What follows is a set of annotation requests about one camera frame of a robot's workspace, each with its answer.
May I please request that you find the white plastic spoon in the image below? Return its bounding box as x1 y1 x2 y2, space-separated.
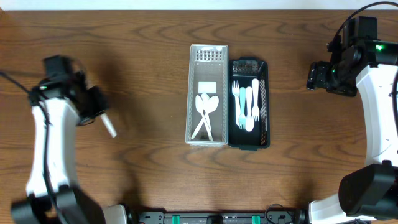
201 93 211 131
188 95 219 141
192 95 213 141
246 86 254 132
100 113 117 138

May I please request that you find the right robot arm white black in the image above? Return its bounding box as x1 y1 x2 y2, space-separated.
307 39 397 223

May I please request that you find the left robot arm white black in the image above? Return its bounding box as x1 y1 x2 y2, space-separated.
11 84 129 223

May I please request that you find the clear plastic basket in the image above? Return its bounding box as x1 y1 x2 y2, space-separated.
185 44 229 147

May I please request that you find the white plastic fork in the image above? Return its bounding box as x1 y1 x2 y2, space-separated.
252 78 259 122
232 80 241 126
238 87 246 130

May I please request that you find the black plastic basket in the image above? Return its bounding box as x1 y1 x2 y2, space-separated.
228 57 271 151

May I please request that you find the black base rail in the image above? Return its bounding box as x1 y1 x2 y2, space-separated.
126 205 310 224

